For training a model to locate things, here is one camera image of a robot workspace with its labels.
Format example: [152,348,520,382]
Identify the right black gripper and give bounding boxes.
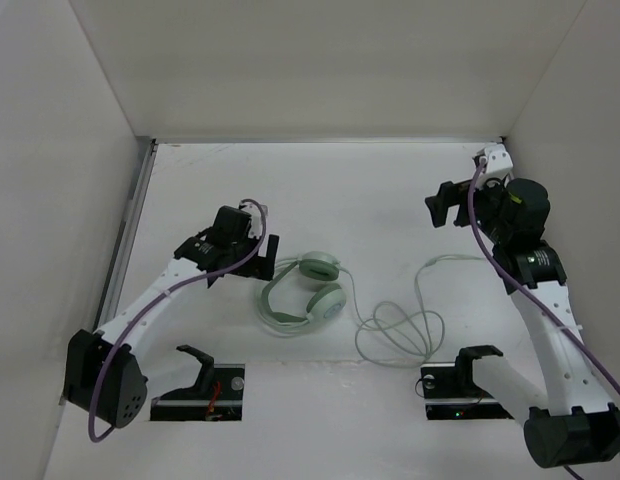
[425,170,512,244]

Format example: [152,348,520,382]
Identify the mint green headphones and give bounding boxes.
[255,251,347,337]

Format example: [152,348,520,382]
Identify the pale green headphone cable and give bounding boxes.
[339,254,504,369]

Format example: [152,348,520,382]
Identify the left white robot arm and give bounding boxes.
[62,198,279,443]

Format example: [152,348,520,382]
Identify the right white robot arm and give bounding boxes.
[422,178,620,469]

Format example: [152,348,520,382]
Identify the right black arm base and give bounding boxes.
[415,363,512,421]

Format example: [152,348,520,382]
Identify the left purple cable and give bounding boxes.
[87,198,269,444]

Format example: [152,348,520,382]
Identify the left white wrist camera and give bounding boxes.
[239,199,269,240]

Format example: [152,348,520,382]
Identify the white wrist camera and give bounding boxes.
[473,144,513,189]
[239,199,269,240]

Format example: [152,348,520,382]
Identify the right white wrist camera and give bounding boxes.
[473,144,513,189]

